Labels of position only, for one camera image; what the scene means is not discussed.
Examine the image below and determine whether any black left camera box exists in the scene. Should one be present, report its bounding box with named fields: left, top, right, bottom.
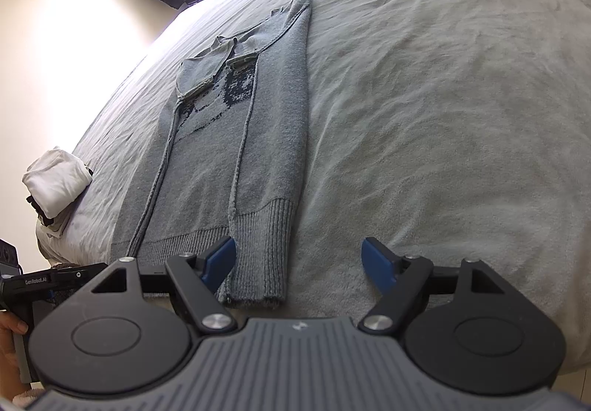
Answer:
left=0, top=240, right=22, bottom=279

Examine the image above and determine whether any white cloth on bed edge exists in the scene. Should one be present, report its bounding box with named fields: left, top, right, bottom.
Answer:
left=22, top=148, right=92, bottom=220

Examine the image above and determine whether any person left hand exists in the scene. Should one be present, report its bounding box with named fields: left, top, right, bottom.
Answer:
left=0, top=311, right=30, bottom=401

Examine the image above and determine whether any grey knit sweater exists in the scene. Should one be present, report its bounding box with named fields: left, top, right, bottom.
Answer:
left=111, top=0, right=311, bottom=307

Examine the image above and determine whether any grey bed sheet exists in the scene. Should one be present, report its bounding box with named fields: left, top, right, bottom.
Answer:
left=37, top=0, right=590, bottom=369

